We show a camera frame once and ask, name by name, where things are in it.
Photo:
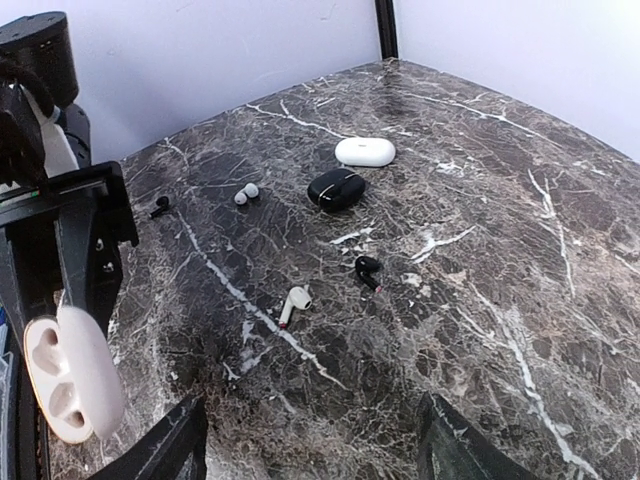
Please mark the black stem earbud centre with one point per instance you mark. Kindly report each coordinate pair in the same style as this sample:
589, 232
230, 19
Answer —
365, 268

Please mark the black round charging case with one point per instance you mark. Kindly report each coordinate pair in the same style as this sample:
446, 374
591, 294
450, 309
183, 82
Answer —
336, 190

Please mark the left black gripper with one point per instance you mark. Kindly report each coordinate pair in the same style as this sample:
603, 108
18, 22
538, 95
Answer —
64, 239

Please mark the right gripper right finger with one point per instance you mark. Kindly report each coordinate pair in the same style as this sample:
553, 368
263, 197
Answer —
449, 447

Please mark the white stem earbud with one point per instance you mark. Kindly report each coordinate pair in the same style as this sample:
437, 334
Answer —
297, 298

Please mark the white bud earbud left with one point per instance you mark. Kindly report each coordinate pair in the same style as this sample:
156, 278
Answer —
248, 192

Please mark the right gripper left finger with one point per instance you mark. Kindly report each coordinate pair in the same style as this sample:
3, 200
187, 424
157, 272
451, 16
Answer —
173, 449

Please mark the beige gold-rimmed charging case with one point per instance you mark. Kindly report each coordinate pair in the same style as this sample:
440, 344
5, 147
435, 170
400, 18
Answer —
73, 376

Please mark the black earbud front left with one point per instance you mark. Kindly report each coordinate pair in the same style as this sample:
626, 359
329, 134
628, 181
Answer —
162, 206

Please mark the left black frame post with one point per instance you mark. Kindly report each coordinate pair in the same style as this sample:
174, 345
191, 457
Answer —
387, 32

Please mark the white oval charging case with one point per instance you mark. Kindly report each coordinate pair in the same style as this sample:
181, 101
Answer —
365, 152

